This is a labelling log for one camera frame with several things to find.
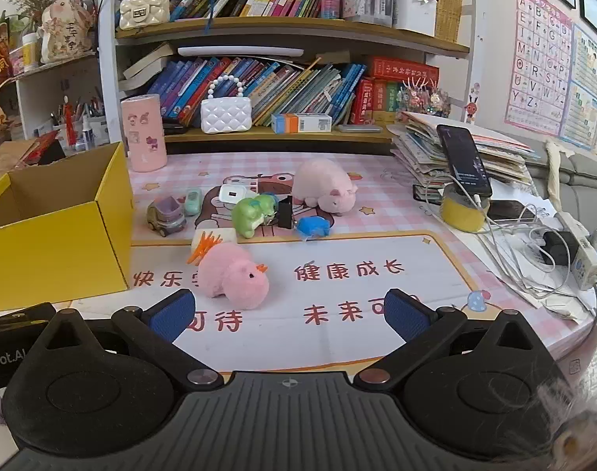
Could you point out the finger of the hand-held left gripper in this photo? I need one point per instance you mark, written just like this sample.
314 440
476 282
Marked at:
19 320

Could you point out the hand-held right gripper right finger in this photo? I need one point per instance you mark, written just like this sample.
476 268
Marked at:
406 316

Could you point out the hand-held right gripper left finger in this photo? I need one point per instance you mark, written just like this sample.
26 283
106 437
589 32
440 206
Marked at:
171 316

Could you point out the pink plush chick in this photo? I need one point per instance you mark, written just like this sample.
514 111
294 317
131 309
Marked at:
232 274

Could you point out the yellow cardboard box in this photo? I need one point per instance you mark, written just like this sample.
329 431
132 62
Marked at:
58 255

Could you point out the purple toy car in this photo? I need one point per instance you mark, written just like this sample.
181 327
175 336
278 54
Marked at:
166 213

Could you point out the mint green toy bus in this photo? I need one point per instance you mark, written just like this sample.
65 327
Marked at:
193 201

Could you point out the blue block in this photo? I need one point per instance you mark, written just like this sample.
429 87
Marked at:
313 226

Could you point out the green dinosaur toy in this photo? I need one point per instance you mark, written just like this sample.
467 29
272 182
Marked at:
249 213

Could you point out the white charger block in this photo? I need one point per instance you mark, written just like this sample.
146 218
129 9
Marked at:
234 195

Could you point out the black binder clip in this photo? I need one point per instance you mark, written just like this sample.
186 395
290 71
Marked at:
285 212

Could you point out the pink plush pig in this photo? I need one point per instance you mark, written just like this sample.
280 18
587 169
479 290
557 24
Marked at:
323 184

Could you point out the small red white box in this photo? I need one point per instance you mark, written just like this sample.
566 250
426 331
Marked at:
257 185

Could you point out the pink cartoon desk mat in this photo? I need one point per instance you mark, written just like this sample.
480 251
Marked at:
367 250

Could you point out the yellow tape roll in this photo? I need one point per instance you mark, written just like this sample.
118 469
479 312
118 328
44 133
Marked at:
463 216

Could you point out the black flat device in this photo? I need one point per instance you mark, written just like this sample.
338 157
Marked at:
512 210

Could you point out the brown cardboard pieces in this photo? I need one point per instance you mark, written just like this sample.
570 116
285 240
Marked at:
14 154

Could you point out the black smartphone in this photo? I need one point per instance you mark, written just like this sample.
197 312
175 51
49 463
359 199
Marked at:
463 159

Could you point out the black plug adapter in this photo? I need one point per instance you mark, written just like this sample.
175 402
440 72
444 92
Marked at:
558 248

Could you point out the pink cylinder container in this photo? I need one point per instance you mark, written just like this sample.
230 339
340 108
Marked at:
142 132

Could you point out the pile of booklets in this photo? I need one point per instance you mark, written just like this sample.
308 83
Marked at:
504 152

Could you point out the grey pencil case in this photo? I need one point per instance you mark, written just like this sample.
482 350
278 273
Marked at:
357 128

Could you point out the pen cup with pens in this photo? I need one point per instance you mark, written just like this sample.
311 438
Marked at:
80 130

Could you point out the white quilted handbag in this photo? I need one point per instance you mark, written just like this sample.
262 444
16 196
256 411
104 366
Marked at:
226 115

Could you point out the row of red dictionaries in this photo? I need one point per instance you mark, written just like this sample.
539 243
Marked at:
372 100

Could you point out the colourful figurine ornament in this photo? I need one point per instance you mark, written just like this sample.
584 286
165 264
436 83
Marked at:
423 98

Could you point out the orange white medicine box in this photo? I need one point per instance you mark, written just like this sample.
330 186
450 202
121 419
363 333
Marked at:
301 122

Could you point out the white side shelf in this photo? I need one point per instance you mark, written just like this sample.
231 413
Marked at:
38 93

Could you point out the grey sofa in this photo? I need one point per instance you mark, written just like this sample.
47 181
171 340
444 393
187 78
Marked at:
588 176

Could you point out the flat red book box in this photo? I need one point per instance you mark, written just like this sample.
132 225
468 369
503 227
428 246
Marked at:
401 67

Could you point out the stack of thick paperback books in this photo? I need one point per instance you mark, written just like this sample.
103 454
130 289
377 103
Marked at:
149 66

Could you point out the row of colourful picture books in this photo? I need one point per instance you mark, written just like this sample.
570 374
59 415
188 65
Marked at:
279 86

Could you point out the pink jar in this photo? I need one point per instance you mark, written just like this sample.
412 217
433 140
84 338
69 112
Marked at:
25 56

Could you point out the white long board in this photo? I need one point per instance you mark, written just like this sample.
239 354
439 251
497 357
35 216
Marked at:
239 52

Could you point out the rabbit plush ornament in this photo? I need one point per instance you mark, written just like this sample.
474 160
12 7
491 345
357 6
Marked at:
65 32

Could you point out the white pen holder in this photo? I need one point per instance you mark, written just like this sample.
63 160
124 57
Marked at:
415 17

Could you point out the cream quilted handbag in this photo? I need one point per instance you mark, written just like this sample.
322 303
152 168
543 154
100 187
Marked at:
144 10

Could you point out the wooden bookshelf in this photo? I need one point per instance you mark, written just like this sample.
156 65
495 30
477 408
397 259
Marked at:
288 27

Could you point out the row of yellow books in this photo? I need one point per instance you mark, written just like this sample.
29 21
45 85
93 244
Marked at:
449 5

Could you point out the cartoon wall sticker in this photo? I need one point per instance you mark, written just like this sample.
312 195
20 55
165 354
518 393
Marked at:
471 104

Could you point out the blue yellow wall poster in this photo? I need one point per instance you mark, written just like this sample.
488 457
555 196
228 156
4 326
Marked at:
590 93

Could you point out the pink alphabet wall poster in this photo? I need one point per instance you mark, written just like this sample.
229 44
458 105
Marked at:
538 59

